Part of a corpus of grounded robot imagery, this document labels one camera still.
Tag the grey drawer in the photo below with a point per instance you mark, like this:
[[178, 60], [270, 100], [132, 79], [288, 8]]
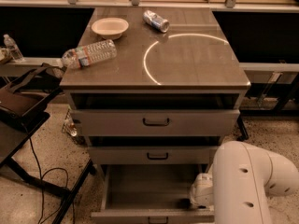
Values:
[[155, 122], [152, 155], [150, 194]]

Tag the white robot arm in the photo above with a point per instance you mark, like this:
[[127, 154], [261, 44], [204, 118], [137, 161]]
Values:
[[241, 178]]

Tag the grey drawer cabinet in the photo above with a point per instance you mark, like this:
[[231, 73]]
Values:
[[191, 67]]

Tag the white paper bowl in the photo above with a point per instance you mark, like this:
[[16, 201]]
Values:
[[110, 28]]

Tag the crushed soda can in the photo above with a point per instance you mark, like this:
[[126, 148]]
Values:
[[156, 21]]

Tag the clear plastic water bottle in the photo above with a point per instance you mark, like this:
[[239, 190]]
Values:
[[87, 55]]

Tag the black side table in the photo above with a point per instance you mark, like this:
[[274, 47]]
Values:
[[12, 140]]

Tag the small upright water bottle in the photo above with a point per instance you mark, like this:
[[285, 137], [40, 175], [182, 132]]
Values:
[[13, 49]]

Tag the dark bag with straps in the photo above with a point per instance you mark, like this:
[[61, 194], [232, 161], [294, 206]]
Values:
[[18, 108]]

